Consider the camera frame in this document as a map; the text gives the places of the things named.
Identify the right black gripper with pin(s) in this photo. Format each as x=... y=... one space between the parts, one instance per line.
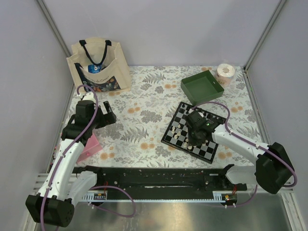
x=192 y=142

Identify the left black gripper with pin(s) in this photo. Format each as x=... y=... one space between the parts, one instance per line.
x=108 y=118

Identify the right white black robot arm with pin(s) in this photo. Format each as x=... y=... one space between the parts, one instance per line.
x=270 y=165

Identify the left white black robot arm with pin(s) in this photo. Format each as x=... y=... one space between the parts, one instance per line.
x=55 y=201

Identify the black white chess board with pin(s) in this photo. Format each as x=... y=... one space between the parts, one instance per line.
x=205 y=153

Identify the green plastic tray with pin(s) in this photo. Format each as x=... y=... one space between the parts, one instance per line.
x=201 y=88

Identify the cream canvas tote bag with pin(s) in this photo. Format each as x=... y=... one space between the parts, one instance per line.
x=100 y=64

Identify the toilet paper roll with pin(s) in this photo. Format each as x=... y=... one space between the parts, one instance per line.
x=224 y=74

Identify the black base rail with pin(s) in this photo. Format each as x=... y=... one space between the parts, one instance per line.
x=161 y=183

